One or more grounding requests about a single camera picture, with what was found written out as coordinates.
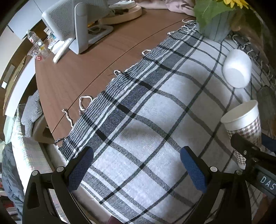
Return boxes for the sunflower bouquet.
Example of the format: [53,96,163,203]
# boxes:
[194,0,249,28]

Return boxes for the striped cushion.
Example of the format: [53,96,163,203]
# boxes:
[21,90,43,137]

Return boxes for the round wooden tray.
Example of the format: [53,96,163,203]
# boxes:
[99,1,142,25]

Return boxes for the white ceramic cup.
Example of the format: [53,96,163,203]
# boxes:
[223,49,252,89]

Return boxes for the pink beige cloth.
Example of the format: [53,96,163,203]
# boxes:
[135,0,195,16]

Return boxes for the clear plastic box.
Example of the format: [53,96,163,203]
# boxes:
[28,45,50,61]

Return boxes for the plaid grey white tablecloth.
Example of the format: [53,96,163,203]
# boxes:
[60,21,275,223]

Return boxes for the maroon trouser legs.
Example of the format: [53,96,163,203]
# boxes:
[106,216,123,224]

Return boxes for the ribbed blue-grey vase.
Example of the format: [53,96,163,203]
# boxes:
[196,11,235,42]

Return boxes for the houndstooth paper cup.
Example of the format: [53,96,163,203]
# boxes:
[220,99,262,170]

